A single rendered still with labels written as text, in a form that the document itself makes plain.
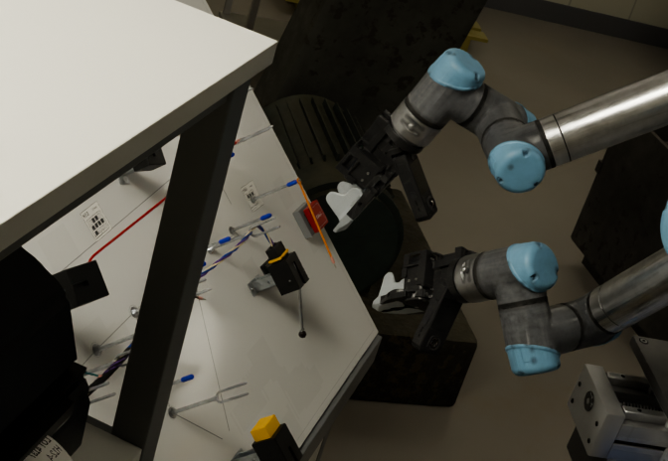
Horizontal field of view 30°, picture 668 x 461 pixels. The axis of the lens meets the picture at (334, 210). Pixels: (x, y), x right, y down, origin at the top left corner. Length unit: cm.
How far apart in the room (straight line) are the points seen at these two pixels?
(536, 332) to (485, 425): 205
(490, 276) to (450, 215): 314
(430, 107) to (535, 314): 35
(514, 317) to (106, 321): 59
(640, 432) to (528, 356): 32
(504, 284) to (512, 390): 225
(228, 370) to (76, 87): 125
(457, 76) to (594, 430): 63
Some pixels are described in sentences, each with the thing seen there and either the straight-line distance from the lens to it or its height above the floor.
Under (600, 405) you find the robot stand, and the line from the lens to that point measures 208.
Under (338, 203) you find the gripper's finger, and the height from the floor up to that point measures 128.
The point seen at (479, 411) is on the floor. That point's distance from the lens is 394.
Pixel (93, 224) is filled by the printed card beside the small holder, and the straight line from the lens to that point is 187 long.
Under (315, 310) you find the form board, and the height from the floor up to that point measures 97.
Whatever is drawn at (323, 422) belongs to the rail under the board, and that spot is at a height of 86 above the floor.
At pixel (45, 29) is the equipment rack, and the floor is 185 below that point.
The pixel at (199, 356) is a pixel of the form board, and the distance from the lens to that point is 197.
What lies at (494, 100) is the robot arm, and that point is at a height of 153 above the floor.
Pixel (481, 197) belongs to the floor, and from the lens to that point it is 525.
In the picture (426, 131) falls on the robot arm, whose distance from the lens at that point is 192.
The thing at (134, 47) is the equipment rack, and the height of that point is 185.
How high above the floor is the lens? 220
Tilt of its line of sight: 27 degrees down
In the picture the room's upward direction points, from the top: 17 degrees clockwise
